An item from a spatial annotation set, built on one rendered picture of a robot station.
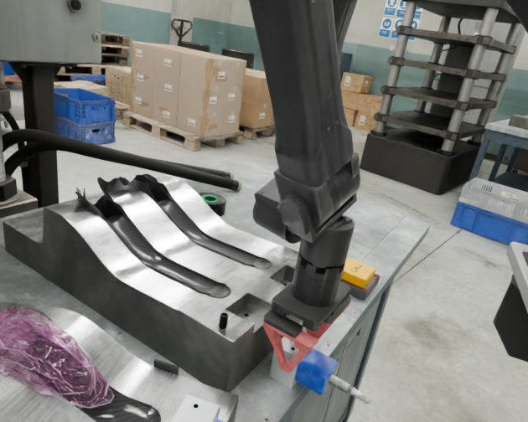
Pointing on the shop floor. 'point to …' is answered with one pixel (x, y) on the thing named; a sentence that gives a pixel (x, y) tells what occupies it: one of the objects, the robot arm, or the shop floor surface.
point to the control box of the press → (44, 68)
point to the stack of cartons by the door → (359, 100)
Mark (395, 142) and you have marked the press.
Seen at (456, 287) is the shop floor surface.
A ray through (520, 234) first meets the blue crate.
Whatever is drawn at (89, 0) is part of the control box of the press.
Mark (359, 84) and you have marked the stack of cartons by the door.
